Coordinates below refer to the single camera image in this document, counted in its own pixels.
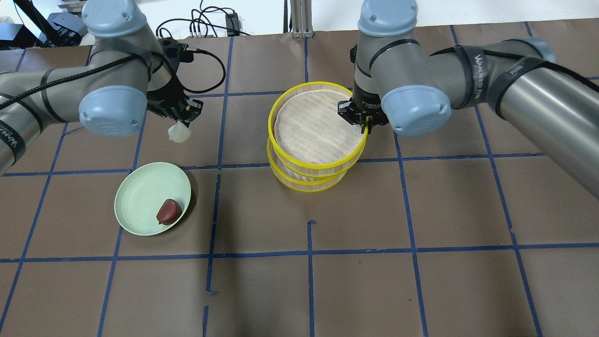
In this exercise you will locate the black power adapter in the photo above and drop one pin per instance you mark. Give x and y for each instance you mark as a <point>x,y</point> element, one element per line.
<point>233,25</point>

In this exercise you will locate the aluminium frame post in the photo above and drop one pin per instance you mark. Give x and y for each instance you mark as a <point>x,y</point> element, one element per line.
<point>301,18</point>

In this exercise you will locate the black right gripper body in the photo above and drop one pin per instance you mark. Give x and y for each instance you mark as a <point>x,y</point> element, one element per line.
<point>365,102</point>

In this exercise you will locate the brown steamed bun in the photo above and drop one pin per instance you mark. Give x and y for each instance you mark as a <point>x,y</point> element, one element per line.
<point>169,212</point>

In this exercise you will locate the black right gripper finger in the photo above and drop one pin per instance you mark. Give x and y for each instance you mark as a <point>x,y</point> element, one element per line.
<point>368,125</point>

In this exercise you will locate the yellow steamer layer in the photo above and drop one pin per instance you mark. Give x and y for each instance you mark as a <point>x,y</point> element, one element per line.
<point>307,134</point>
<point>306,178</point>

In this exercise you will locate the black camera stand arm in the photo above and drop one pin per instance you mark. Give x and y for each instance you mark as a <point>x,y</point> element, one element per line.
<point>59,29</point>

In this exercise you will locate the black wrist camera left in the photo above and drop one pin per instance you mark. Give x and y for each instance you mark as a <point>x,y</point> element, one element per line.
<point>176,52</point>

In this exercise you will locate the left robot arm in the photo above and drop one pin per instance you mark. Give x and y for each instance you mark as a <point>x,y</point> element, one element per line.
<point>129,73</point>

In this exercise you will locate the pale green plate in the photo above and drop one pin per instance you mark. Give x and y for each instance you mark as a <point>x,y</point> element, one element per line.
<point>143,192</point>

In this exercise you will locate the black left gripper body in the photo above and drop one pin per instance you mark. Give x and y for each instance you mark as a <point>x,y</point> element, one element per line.
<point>164,97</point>

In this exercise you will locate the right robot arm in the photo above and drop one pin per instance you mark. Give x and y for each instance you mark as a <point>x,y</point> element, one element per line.
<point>396,83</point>

